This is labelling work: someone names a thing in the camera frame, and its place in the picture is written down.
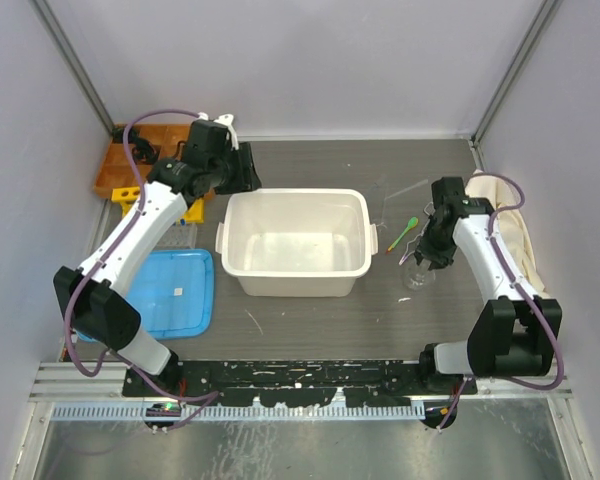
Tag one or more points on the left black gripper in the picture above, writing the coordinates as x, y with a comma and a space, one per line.
246, 180

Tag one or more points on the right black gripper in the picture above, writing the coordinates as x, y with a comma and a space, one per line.
438, 258

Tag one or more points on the white plastic bin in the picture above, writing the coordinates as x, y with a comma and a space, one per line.
297, 242

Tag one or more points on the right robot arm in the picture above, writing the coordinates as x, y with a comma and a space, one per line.
515, 337

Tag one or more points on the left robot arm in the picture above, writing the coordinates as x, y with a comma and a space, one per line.
92, 297

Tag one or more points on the green rainbow spoon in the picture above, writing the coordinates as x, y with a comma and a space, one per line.
411, 224

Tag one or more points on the metal crucible tongs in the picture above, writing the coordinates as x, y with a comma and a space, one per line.
428, 210

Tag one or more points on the cream cloth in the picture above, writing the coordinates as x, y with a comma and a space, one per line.
514, 240

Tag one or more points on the clear plastic tube rack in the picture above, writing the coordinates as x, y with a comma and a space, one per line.
178, 237

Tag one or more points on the wooden compartment tray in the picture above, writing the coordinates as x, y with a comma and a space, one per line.
165, 140

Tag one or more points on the rolled tie orange pattern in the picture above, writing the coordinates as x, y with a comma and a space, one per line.
143, 151

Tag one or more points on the yellow test tube rack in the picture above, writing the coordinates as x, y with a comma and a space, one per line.
125, 197

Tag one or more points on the blue plastic tray lid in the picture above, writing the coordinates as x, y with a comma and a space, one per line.
174, 293

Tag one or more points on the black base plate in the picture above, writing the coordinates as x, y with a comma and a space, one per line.
373, 383

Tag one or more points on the aluminium rail frame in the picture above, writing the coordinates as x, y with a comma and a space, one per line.
118, 393

